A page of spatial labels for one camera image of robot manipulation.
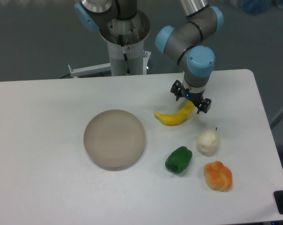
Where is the grey metal leg right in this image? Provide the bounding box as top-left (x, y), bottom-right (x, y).
top-left (269, 106), bottom-right (283, 129)

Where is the white toy garlic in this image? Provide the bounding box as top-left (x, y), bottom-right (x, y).
top-left (196, 128), bottom-right (220, 157)

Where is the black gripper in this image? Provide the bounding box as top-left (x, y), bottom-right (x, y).
top-left (170, 80), bottom-right (211, 114)

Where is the black cable on pedestal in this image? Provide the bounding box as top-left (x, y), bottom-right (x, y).
top-left (118, 34), bottom-right (131, 75)

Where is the blue plastic bag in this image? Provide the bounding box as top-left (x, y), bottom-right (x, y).
top-left (236, 0), bottom-right (283, 15)

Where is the orange toy bread knot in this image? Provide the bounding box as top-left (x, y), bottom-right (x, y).
top-left (204, 161), bottom-right (232, 192)

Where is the white metal bracket left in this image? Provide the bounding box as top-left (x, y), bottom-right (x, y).
top-left (68, 63), bottom-right (111, 78)

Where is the green toy bell pepper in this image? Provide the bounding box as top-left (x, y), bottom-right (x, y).
top-left (165, 146), bottom-right (193, 173)

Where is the yellow toy banana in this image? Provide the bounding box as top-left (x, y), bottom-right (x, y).
top-left (154, 101), bottom-right (195, 126)

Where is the beige round plate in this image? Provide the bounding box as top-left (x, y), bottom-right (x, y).
top-left (83, 109), bottom-right (146, 169)

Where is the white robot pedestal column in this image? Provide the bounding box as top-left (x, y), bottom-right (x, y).
top-left (99, 10), bottom-right (150, 76)

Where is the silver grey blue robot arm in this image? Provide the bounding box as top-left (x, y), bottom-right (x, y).
top-left (74, 0), bottom-right (224, 113)

